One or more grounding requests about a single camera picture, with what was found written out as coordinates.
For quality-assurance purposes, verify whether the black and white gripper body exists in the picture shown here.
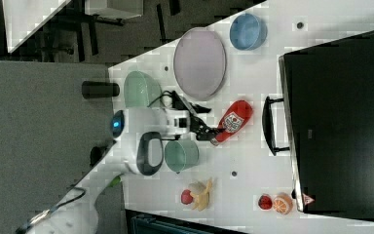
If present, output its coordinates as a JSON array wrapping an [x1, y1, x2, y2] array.
[[168, 91, 205, 136]]

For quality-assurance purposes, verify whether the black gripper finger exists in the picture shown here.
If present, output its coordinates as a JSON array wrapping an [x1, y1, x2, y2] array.
[[192, 104, 211, 114], [194, 124, 224, 141]]

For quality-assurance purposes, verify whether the red ketchup bottle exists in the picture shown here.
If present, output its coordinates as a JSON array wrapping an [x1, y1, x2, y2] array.
[[210, 99, 253, 145]]

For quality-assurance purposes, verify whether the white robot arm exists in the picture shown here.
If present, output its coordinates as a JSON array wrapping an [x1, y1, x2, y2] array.
[[16, 91, 224, 234]]

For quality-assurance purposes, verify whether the black toaster oven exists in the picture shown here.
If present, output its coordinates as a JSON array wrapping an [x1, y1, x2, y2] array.
[[279, 30, 374, 221]]

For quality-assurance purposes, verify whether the pink round plate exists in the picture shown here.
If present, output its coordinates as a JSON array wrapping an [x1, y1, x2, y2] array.
[[173, 27, 226, 100]]

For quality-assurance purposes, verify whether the green oval colander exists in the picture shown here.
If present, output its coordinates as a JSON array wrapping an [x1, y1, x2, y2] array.
[[124, 71, 162, 107]]

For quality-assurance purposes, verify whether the peeled toy banana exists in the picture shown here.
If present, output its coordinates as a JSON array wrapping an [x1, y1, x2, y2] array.
[[188, 178, 212, 212]]

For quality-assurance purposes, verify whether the red toy strawberry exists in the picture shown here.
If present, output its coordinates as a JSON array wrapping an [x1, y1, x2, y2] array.
[[180, 189, 194, 205]]

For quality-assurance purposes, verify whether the blue cup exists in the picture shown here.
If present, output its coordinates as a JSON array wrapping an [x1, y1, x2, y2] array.
[[229, 14, 268, 51]]

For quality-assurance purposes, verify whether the toy tomato half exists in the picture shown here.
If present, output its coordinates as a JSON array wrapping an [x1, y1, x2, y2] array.
[[258, 195, 273, 211]]

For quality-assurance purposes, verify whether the black cylinder container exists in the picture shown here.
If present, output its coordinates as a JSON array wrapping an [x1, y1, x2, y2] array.
[[82, 81, 120, 99]]

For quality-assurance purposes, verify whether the toy orange half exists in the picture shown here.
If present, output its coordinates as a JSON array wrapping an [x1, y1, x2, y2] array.
[[273, 193, 293, 215]]

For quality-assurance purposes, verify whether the green mug with handle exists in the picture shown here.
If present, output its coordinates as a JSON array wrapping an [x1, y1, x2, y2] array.
[[165, 139, 199, 173]]

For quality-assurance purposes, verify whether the blue metal frame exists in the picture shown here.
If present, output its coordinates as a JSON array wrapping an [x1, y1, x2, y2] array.
[[126, 210, 243, 234]]

